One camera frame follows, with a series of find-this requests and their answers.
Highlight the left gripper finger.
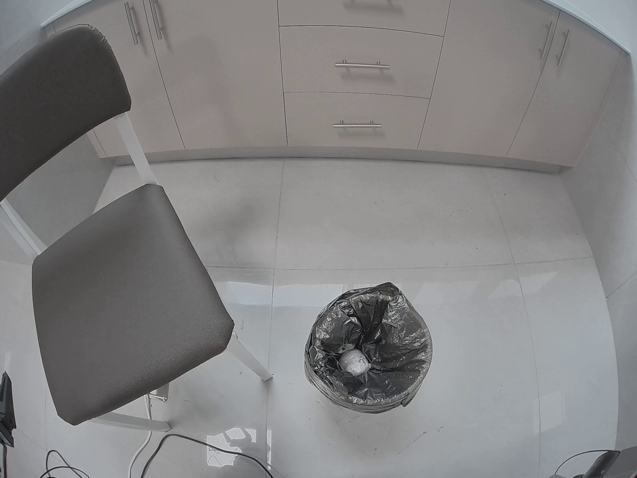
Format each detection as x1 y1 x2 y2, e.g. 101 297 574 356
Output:
0 371 17 447

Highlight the white paper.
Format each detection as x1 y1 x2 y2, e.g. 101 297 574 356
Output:
340 350 370 378

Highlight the black plastic bag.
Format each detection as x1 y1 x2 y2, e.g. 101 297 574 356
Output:
304 281 434 411

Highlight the grey chair with white legs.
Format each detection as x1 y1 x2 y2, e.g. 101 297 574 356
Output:
0 24 274 434

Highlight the beige cabinet with drawers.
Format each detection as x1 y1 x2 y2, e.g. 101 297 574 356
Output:
42 0 630 173

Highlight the black cable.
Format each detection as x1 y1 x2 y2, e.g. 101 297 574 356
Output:
556 452 599 478
148 434 274 478
46 447 93 478

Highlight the white cable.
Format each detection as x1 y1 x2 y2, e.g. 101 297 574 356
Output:
127 431 156 478

